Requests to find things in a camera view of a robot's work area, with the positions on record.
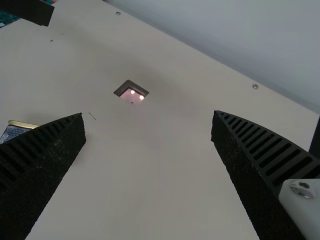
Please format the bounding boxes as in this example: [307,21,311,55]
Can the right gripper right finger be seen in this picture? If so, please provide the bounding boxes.
[210,109,320,240]

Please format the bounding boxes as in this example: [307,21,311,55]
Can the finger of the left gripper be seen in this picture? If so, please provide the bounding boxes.
[0,0,56,27]

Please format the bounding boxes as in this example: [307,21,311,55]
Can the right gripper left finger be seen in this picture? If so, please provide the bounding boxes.
[0,112,87,240]

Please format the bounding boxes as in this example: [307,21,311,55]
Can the rectangular tin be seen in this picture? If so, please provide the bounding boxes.
[0,119,41,146]

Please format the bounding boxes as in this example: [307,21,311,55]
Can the small square scanner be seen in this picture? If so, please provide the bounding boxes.
[113,79,150,106]

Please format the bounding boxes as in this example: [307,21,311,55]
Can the black post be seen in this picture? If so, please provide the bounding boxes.
[308,124,320,158]

